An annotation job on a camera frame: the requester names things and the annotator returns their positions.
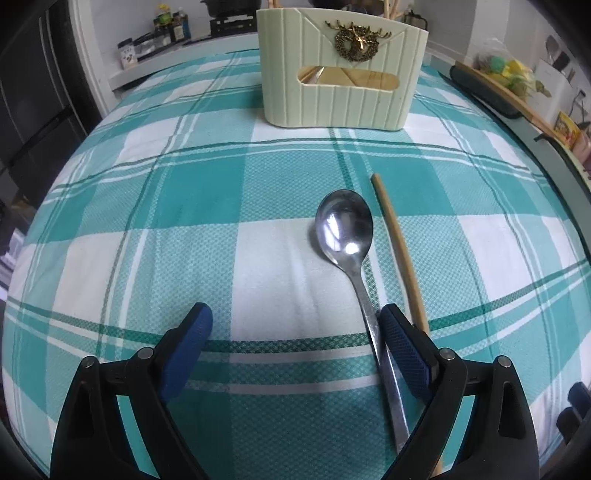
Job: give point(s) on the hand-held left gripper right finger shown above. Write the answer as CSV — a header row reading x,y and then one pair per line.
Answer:
x,y
406,355

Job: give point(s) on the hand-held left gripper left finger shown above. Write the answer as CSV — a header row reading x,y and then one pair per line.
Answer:
x,y
184,355

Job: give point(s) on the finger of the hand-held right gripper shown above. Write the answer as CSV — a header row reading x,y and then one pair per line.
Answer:
x,y
575,408

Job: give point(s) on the small steel spoon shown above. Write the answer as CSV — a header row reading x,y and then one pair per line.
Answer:
x,y
344,230

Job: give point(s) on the cream ribbed utensil holder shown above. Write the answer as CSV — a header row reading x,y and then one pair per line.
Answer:
x,y
300,106

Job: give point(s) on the teal checked tablecloth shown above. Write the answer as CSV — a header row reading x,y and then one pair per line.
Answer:
x,y
184,207

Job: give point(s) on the wooden cutting board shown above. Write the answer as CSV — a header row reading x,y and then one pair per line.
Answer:
x,y
531,115

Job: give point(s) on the black padded roll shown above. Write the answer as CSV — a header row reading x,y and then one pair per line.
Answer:
x,y
489,92

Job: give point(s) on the yellow printed box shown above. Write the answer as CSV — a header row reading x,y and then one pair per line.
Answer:
x,y
567,129

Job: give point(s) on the dark refrigerator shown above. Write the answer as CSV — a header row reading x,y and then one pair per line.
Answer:
x,y
37,115

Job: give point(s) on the mesh bag of sponges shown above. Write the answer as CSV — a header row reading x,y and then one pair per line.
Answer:
x,y
508,69

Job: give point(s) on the small white jar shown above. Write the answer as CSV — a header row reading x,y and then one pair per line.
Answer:
x,y
126,51

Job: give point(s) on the dark seasoning bottle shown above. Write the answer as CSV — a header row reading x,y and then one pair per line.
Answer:
x,y
180,25

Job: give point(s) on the black gas stove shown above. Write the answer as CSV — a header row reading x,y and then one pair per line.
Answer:
x,y
231,26

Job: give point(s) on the dark glass carafe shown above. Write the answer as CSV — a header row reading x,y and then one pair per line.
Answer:
x,y
415,18

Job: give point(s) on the yellow-capped seasoning bottle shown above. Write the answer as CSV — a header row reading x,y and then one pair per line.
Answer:
x,y
162,18

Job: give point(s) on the grey kitchen spatula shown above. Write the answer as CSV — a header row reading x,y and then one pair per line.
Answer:
x,y
551,46

